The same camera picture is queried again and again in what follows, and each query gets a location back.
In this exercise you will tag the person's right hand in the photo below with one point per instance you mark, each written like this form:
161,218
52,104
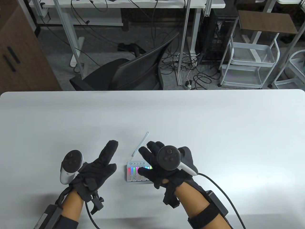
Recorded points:
151,157

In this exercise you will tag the black arm sleeve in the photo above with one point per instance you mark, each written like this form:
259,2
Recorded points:
68,224

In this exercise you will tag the person's left hand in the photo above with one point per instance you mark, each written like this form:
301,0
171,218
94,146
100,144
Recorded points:
96,171

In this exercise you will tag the black forearm sensor box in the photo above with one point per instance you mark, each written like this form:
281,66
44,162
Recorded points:
216,202

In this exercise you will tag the grey forearm sensor box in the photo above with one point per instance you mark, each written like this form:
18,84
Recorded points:
47,217

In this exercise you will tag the white and black controller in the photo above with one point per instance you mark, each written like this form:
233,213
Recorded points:
70,159
168,157

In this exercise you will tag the aluminium frame post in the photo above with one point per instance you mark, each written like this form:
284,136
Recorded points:
68,35
184,35
207,8

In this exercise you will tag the white toy piano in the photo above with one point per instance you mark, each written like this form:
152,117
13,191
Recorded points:
133,176

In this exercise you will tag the black office chair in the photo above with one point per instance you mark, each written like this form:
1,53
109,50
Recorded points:
133,74

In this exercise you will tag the person's left forearm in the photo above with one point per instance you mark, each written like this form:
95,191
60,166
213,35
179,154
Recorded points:
72,205

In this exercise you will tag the brown top side table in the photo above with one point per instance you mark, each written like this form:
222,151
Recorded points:
266,21

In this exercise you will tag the black computer tower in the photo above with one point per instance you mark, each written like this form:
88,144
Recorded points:
214,35

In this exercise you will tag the white metal utility cart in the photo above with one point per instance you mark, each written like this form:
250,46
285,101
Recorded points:
252,52
295,62

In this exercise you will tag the brown wooden cabinet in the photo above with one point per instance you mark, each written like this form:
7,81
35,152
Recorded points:
23,62

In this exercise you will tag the white background desk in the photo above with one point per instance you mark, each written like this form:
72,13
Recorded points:
143,3

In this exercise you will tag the person's right forearm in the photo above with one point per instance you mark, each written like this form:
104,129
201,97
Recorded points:
197,207

